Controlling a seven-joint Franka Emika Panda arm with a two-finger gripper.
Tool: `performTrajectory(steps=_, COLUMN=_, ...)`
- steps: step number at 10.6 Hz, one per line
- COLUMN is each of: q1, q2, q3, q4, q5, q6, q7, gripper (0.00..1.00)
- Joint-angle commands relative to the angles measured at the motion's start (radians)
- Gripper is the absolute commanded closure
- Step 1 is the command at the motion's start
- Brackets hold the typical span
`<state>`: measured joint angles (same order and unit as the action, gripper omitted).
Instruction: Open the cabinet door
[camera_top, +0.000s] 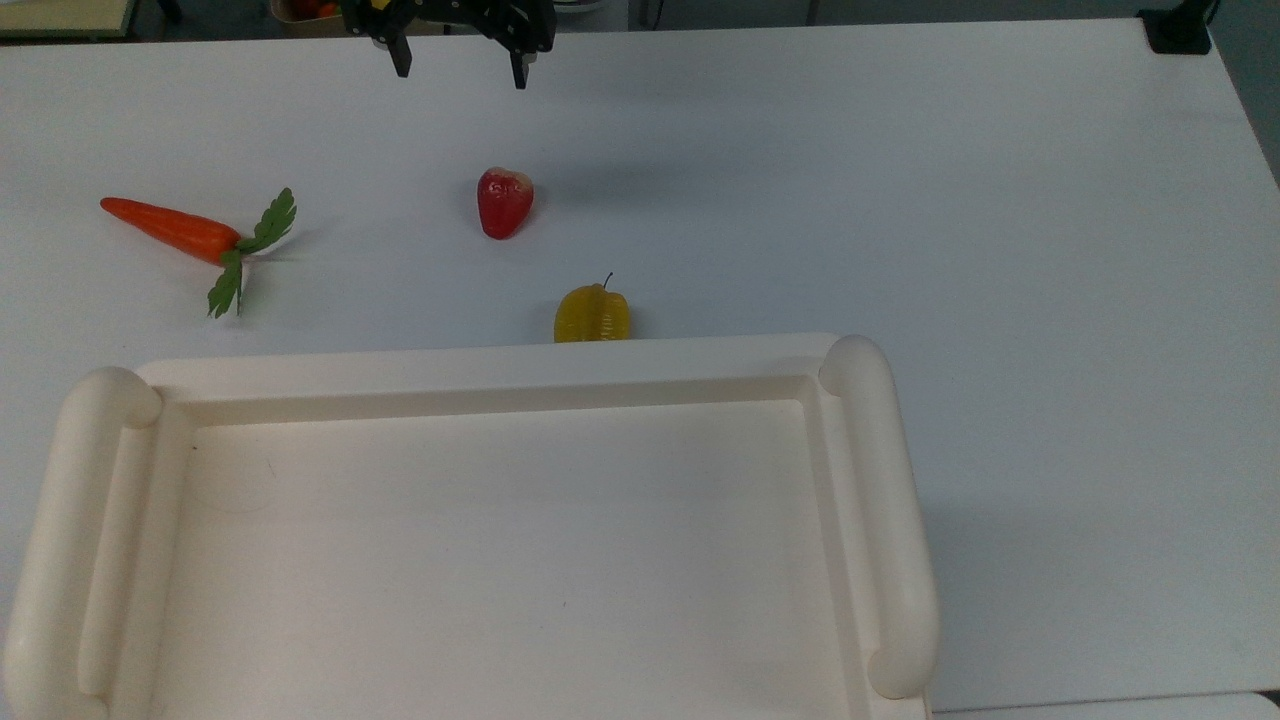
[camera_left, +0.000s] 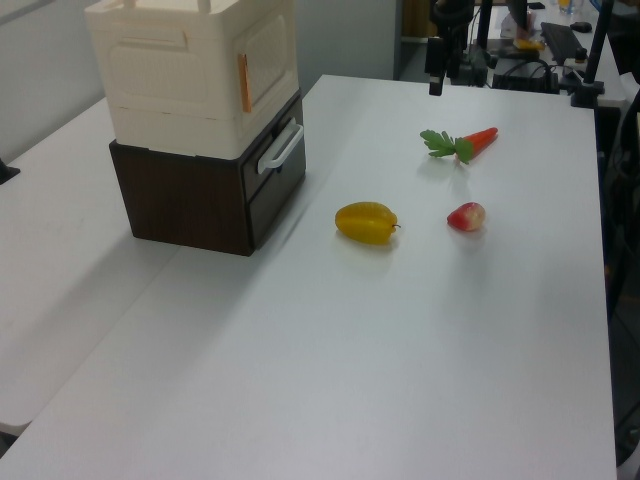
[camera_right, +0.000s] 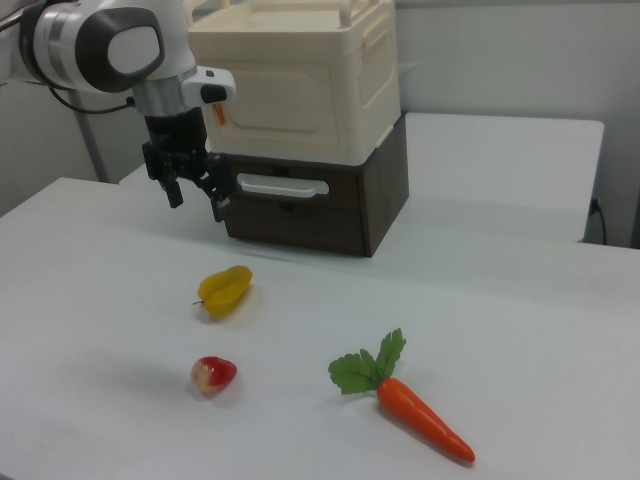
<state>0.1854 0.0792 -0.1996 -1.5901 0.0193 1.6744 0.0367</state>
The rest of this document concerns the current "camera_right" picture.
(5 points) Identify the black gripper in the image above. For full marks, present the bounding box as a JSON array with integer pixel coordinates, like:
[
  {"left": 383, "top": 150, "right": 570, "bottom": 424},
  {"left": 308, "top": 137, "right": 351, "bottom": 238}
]
[{"left": 141, "top": 108, "right": 235, "bottom": 223}]

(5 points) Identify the cream plastic cabinet box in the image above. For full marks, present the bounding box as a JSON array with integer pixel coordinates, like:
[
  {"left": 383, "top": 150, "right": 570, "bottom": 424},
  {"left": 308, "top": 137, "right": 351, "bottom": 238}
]
[{"left": 188, "top": 0, "right": 402, "bottom": 167}]

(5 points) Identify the orange toy carrot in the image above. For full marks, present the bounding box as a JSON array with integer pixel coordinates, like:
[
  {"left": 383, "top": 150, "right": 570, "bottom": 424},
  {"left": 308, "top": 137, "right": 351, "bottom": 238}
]
[{"left": 327, "top": 327, "right": 476, "bottom": 464}]

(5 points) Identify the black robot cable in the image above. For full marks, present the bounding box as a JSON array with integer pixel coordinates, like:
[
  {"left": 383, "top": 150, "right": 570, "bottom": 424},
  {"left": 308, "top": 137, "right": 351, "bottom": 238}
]
[{"left": 0, "top": 5, "right": 137, "bottom": 115}]

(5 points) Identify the red toy apple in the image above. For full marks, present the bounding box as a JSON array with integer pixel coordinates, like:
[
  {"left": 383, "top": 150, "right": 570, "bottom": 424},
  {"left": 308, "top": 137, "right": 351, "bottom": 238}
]
[{"left": 190, "top": 355, "right": 238, "bottom": 397}]

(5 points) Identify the yellow toy starfruit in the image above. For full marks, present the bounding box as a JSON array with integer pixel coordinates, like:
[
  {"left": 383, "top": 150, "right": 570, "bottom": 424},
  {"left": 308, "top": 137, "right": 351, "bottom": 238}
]
[{"left": 193, "top": 265, "right": 254, "bottom": 321}]

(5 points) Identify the white drawer handle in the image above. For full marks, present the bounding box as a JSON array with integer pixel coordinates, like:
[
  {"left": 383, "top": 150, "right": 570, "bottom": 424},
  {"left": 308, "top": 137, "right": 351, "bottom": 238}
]
[{"left": 235, "top": 172, "right": 331, "bottom": 197}]

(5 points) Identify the cream cabinet door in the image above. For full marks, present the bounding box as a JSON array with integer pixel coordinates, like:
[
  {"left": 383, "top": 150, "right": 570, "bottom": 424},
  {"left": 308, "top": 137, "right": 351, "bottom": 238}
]
[{"left": 198, "top": 58, "right": 351, "bottom": 151}]

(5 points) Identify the black cable at table edge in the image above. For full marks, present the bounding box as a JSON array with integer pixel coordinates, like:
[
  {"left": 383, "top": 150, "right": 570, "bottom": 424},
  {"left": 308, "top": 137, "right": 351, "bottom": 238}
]
[{"left": 590, "top": 197, "right": 608, "bottom": 246}]

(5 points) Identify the dark brown wooden drawer unit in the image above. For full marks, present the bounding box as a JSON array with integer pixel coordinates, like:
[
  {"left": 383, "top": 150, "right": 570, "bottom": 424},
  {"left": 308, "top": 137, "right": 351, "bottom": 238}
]
[{"left": 221, "top": 115, "right": 410, "bottom": 259}]

